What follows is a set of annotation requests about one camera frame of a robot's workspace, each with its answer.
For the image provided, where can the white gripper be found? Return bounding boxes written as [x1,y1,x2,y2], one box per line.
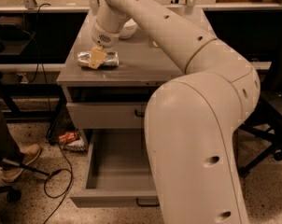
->
[89,21,120,69]

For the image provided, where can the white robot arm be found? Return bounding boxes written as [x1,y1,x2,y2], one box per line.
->
[92,0,261,224]

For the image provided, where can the grey drawer cabinet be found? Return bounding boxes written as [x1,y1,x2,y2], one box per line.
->
[57,11,182,145]

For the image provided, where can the closed grey upper drawer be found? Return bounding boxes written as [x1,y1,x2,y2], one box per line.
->
[66,103,146,129]

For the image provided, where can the open grey middle drawer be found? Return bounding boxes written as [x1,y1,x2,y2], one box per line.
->
[71,129,158,208]

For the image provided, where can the white ceramic bowl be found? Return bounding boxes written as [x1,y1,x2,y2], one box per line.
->
[120,19,138,39]

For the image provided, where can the orange snack packet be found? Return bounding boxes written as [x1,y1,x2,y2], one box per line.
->
[59,132,78,145]

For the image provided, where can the tan shoe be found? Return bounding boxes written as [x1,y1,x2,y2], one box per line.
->
[2,144,42,183]

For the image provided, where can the person leg dark trousers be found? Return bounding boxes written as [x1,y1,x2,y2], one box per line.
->
[0,109,24,171]

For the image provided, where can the black office chair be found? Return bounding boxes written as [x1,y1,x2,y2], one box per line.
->
[238,91,282,178]

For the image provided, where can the black drawer handle upper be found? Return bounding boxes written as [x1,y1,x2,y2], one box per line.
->
[134,110,145,118]

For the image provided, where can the black drawer handle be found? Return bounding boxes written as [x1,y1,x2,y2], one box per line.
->
[135,198,160,208]
[134,110,145,118]

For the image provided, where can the black floor cable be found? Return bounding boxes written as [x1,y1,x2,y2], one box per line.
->
[41,140,74,224]

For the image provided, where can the black drawer handle lower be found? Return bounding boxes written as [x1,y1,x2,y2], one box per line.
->
[135,198,160,208]

